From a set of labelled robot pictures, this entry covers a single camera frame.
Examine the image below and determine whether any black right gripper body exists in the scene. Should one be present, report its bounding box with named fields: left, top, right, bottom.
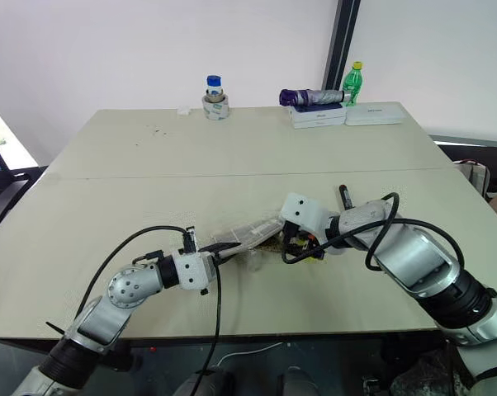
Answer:
left=282, top=220, right=314, bottom=251

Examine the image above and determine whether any yellow highlighter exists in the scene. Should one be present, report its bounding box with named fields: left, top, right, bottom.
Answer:
left=296, top=236, right=327, bottom=262

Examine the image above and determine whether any clear grid mesh pouch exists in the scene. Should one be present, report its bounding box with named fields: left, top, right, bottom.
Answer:
left=209, top=216, right=287, bottom=274

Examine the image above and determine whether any red marker with black body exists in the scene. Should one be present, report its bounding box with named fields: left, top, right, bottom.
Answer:
left=338, top=184, right=356, bottom=212

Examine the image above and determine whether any white box with blue lid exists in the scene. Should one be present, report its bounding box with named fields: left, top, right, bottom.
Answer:
left=288, top=103, right=348, bottom=130

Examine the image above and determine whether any dark rounded shape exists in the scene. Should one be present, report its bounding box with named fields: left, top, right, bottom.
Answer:
left=276, top=364, right=318, bottom=396

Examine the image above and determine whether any purple folded umbrella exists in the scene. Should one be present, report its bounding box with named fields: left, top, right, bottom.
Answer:
left=278, top=87, right=353, bottom=107

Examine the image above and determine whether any white tape roll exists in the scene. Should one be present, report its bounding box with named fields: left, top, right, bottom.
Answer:
left=201, top=92, right=230, bottom=121

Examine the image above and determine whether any flat white box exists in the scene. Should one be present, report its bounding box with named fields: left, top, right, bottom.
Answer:
left=344, top=102, right=405, bottom=127

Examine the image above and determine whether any small blue-capped bottle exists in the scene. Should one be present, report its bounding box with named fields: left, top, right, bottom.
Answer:
left=206, top=74, right=224, bottom=101

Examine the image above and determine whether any green plastic bottle yellow cap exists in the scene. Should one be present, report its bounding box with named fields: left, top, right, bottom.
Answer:
left=341, top=61, right=365, bottom=107

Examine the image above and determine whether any white bag with red trim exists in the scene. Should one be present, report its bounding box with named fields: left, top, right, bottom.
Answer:
left=452, top=158, right=492, bottom=200

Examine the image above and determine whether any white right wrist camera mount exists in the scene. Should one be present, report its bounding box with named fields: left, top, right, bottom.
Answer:
left=279, top=191, right=331, bottom=245

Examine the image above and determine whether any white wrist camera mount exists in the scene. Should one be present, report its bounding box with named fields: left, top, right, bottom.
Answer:
left=279, top=191, right=331, bottom=245
left=175, top=250, right=217, bottom=292

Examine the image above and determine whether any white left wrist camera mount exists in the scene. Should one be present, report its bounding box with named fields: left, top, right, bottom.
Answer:
left=175, top=250, right=217, bottom=292

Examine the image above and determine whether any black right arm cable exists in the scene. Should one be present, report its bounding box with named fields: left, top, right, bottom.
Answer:
left=281, top=191, right=466, bottom=274

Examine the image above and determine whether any white cable under table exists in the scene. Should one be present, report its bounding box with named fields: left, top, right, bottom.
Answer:
left=214, top=340, right=286, bottom=369

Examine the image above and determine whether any black window frame post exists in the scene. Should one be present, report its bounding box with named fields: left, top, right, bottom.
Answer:
left=321, top=0, right=362, bottom=92

